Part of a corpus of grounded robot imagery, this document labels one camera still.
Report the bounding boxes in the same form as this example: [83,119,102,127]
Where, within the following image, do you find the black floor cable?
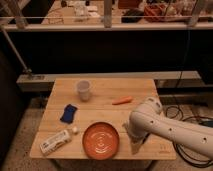
[164,105,213,169]

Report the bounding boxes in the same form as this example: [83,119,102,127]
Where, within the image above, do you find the orange carrot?
[112,96,133,105]

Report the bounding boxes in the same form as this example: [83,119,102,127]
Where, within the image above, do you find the metal base rail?
[16,71,203,92]

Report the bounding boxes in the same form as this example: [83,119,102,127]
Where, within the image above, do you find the wooden table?
[30,78,176,160]

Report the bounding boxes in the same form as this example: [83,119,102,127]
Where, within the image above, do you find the white plastic bottle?
[39,126,79,156]

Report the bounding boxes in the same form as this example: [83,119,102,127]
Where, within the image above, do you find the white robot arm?
[129,97,213,160]

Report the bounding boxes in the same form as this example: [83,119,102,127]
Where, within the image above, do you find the black power adapter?
[201,120,213,128]

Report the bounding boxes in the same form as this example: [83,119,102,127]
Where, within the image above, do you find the orange ceramic bowl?
[82,122,120,160]

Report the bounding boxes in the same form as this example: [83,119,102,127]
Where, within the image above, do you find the metal diagonal pole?
[0,26,32,77]

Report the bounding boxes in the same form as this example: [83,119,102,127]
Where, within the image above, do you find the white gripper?
[130,139,143,155]

